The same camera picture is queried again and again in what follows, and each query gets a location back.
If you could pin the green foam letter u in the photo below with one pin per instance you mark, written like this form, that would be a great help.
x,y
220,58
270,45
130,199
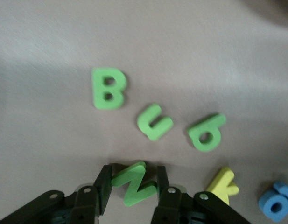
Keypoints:
x,y
155,131

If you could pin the yellow foam letter k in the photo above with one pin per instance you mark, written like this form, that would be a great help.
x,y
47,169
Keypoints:
x,y
222,184

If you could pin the green foam letter N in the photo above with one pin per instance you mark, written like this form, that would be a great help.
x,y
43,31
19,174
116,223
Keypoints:
x,y
134,184

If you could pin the green foam letter B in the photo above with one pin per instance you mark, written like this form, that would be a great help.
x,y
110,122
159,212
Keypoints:
x,y
99,93

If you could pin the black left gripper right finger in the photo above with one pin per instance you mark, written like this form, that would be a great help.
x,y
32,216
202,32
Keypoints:
x,y
181,210

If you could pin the blue foam letter a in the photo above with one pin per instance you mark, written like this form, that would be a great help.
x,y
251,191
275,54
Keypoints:
x,y
266,203

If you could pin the green foam letter g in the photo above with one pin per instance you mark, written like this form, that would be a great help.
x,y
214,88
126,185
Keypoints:
x,y
195,137

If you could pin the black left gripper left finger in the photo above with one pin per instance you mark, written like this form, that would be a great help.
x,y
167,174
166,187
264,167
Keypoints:
x,y
52,210

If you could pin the brown table cover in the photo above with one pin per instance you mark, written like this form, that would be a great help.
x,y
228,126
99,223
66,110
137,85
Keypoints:
x,y
64,46

